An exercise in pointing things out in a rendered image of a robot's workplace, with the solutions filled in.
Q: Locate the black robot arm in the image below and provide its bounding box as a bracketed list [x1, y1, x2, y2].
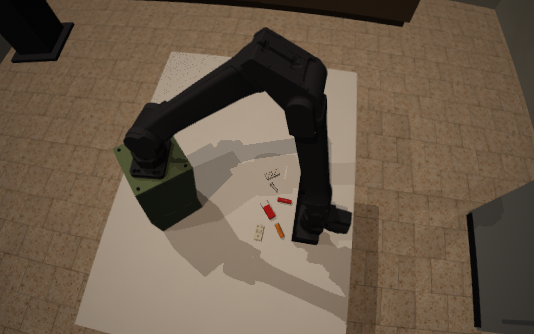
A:
[123, 27, 352, 235]

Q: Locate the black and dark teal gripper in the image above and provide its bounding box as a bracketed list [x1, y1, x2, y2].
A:
[296, 205, 319, 242]

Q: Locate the orange aa battery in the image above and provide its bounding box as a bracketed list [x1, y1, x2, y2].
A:
[275, 223, 284, 238]

